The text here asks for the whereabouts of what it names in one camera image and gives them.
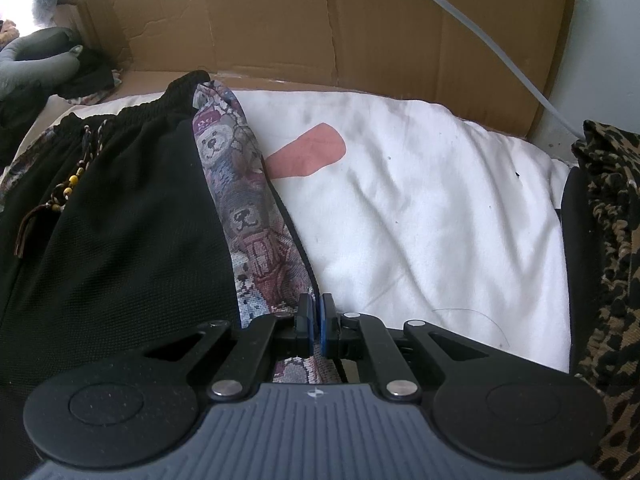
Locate leopard print folded garment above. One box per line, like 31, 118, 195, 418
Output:
570, 120, 640, 471

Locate white cable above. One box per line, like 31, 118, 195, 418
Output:
372, 0, 587, 141

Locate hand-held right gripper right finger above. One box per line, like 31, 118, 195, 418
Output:
320, 292, 496, 402

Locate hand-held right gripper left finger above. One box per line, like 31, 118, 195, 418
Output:
142, 294, 318, 402

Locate grey neck pillow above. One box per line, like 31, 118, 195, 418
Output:
0, 27, 84, 94

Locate bear printed white bed sheet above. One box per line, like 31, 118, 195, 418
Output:
15, 87, 574, 377

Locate black pants with bear trim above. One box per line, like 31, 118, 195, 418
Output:
0, 71, 321, 461

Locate black folded cloth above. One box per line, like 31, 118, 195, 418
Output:
559, 167, 584, 376

